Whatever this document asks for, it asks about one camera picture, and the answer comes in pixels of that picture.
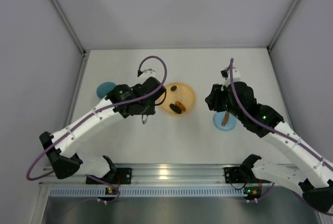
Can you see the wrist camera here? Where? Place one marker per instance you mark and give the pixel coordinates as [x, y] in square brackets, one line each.
[146, 73]
[230, 75]

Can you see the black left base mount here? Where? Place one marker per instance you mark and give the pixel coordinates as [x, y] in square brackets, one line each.
[122, 176]

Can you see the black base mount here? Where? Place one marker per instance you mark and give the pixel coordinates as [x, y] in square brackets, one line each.
[122, 176]
[236, 175]

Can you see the lower brown fried piece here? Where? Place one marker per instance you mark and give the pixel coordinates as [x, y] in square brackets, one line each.
[180, 106]

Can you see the light blue lid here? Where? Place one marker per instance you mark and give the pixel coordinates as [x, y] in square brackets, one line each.
[217, 119]

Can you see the black spiky sea cucumber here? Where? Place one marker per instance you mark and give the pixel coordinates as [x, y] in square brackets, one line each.
[175, 108]

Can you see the light blue cylindrical container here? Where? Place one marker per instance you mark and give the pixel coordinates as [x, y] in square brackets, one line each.
[104, 88]

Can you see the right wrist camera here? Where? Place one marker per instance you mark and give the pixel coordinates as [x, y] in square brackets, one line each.
[230, 75]

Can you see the slotted cable duct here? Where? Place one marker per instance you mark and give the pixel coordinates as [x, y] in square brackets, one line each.
[219, 191]

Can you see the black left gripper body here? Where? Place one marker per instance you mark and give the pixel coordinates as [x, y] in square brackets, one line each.
[145, 110]

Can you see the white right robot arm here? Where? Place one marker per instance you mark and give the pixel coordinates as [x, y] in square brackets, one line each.
[311, 180]

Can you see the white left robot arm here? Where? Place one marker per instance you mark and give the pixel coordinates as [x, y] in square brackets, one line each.
[121, 102]

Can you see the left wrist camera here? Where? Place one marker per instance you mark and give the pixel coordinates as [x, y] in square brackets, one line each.
[146, 73]

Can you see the aluminium mounting rail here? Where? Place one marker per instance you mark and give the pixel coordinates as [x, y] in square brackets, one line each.
[177, 174]

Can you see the metal serving tongs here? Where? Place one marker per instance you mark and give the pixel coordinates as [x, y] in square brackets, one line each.
[144, 119]

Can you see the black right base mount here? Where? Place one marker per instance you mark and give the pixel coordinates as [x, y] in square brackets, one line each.
[236, 175]

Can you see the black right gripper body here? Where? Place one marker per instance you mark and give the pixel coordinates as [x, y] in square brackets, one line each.
[213, 99]

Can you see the brown lid handle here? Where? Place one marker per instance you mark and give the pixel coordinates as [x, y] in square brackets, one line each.
[225, 119]

